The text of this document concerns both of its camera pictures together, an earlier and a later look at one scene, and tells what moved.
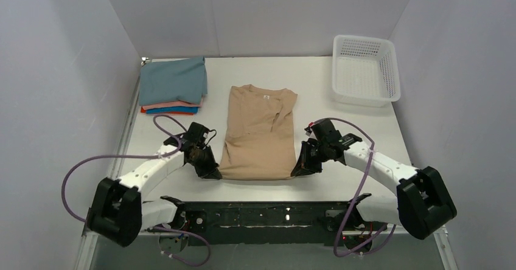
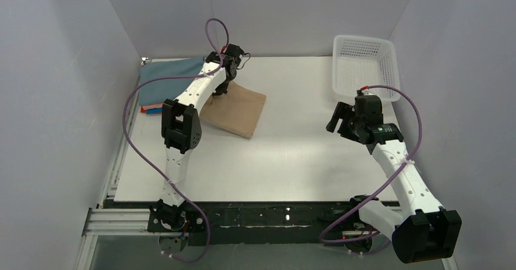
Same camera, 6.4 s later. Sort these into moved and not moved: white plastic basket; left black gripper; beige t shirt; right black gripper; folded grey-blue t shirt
Moved: beige t shirt; right black gripper; left black gripper
Not moved: white plastic basket; folded grey-blue t shirt
